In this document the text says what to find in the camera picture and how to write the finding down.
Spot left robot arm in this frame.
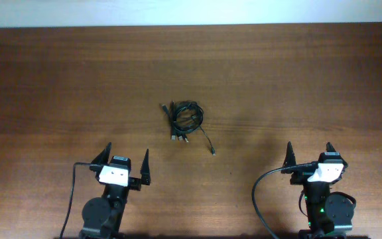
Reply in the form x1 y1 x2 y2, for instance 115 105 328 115
79 143 151 239

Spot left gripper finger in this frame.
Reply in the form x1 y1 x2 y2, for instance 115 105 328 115
140 149 151 179
91 142 112 165

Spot black USB cable thick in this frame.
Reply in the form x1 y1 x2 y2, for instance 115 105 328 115
161 104 176 140

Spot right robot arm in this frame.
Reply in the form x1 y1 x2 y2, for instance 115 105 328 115
281 142 357 239

